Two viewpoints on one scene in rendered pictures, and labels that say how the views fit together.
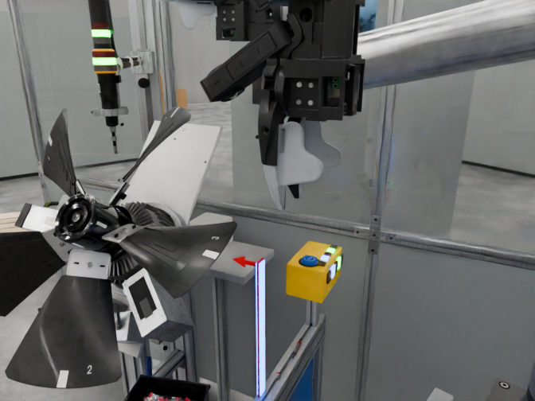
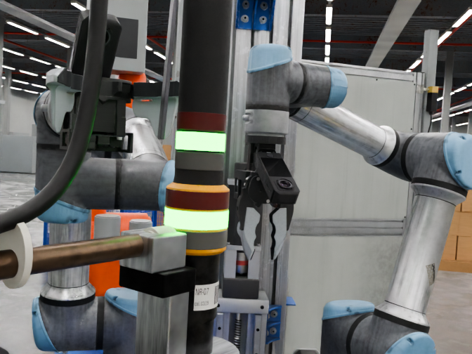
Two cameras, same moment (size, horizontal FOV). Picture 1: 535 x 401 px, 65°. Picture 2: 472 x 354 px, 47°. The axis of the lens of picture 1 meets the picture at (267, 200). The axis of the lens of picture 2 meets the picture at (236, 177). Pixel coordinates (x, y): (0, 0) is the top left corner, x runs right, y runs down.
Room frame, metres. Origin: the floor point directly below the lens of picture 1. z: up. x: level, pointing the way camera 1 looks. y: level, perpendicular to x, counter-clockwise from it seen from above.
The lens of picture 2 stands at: (1.13, 0.61, 1.61)
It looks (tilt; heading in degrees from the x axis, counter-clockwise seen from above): 3 degrees down; 226
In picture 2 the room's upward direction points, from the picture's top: 3 degrees clockwise
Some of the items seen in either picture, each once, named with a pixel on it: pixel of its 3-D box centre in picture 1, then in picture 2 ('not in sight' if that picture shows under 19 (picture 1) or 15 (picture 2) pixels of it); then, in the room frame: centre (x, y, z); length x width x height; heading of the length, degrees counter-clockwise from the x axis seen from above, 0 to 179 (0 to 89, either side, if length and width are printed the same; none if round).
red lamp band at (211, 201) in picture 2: (103, 54); (197, 197); (0.88, 0.33, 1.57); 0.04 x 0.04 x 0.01
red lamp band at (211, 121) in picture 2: (99, 26); (201, 122); (0.88, 0.33, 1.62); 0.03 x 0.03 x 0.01
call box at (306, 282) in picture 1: (314, 271); not in sight; (0.99, -0.13, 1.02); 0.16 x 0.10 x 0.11; 154
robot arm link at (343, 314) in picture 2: not in sight; (349, 329); (0.06, -0.08, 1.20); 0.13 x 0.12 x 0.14; 77
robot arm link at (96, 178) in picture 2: not in sight; (74, 183); (0.74, -0.11, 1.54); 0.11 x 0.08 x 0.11; 150
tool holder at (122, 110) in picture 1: (108, 89); (182, 300); (0.89, 0.33, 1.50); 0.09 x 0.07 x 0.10; 9
